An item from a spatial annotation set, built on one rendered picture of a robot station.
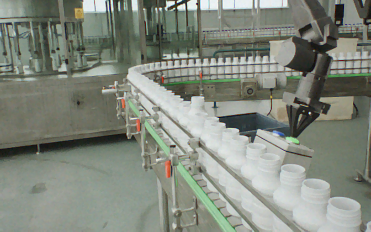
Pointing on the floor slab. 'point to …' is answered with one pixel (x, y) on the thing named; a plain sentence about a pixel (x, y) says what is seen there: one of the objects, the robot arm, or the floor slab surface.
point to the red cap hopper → (239, 14)
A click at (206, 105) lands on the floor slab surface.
